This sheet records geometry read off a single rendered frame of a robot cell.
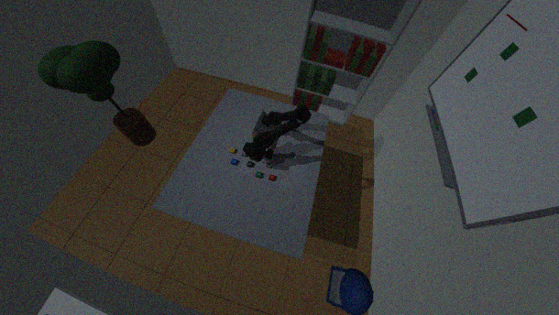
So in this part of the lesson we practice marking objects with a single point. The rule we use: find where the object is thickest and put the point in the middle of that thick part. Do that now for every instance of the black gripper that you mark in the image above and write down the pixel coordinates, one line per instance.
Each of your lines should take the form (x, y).
(268, 153)

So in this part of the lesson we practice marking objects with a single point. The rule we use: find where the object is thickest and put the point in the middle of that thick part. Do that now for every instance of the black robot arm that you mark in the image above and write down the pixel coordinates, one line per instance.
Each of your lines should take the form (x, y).
(267, 139)

